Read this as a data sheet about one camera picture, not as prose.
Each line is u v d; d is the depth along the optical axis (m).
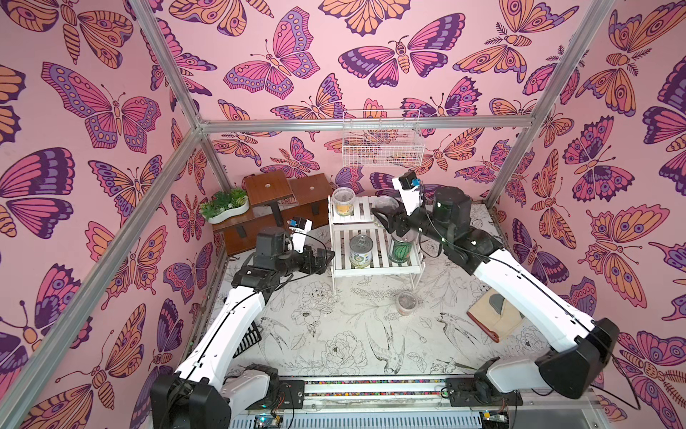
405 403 0.73
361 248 0.81
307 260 0.67
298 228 0.67
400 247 0.80
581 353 0.38
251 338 0.83
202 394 0.37
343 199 0.76
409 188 0.56
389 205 0.69
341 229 0.95
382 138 0.95
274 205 1.04
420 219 0.60
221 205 0.92
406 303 0.85
